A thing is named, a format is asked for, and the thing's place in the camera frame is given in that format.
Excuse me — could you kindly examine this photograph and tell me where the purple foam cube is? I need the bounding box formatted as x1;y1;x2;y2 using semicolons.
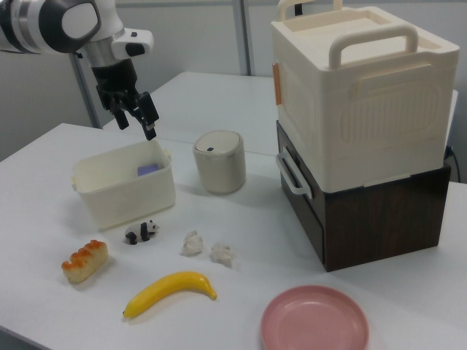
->
136;163;161;178

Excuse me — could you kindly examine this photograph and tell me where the cream open plastic box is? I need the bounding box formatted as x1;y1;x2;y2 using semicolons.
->
69;139;177;232

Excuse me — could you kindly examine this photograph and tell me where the toy bread with orange topping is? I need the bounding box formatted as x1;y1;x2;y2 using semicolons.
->
60;239;109;284

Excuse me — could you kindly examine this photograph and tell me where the small panda figurine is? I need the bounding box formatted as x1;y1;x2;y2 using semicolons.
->
123;219;161;246

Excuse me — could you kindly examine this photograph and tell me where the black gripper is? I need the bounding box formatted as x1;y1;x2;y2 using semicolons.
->
90;58;161;141

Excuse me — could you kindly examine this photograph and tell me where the cream cylindrical trash can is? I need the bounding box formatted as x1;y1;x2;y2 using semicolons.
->
192;129;246;195

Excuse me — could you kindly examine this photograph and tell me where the yellow toy banana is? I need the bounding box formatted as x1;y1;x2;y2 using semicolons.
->
122;271;217;320

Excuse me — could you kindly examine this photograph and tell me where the large cream storage container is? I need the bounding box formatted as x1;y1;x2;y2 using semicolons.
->
270;0;460;191

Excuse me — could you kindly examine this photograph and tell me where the dark wooden drawer cabinet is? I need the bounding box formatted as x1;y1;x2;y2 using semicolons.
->
274;120;452;273

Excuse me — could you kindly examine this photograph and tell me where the pink plastic plate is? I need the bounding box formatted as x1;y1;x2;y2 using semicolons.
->
260;284;369;350

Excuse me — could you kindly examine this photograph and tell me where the crumpled white paper ball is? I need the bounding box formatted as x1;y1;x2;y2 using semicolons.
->
210;241;234;265
181;229;204;255

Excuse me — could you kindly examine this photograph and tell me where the black cable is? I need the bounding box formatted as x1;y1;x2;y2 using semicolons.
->
443;144;461;183

